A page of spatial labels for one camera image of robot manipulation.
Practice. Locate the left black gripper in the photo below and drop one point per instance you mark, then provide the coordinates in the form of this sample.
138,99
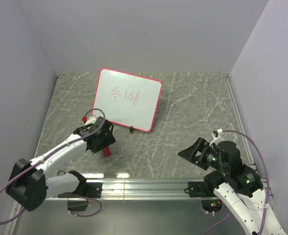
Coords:
109,139

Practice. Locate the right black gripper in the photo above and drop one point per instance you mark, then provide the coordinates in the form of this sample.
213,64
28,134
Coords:
201,144

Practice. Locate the red whiteboard eraser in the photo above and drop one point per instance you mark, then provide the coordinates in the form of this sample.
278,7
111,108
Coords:
106,152

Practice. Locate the pink framed whiteboard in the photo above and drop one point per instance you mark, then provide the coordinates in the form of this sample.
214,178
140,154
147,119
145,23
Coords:
127,99

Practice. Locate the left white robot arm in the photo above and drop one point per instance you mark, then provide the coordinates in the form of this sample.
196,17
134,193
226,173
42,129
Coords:
31,182

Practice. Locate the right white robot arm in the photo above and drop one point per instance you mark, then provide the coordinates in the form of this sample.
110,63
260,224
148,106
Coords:
237,185

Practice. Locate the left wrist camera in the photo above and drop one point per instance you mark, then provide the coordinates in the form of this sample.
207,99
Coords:
89,120

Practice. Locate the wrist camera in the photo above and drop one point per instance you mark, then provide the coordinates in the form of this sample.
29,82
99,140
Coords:
217,137
89,120

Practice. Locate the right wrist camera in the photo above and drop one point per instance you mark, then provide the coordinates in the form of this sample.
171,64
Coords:
217,137

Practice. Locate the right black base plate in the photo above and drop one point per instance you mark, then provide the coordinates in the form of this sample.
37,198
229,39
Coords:
196,189

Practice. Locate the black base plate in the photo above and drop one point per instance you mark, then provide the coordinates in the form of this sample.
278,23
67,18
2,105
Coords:
196,189
92,189

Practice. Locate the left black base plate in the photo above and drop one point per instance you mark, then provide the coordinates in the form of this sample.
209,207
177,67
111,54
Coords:
92,189

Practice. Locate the aluminium mounting rail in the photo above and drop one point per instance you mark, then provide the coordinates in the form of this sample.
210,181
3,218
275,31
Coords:
146,189

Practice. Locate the right side aluminium rail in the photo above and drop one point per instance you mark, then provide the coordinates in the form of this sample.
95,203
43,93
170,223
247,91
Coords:
240,124

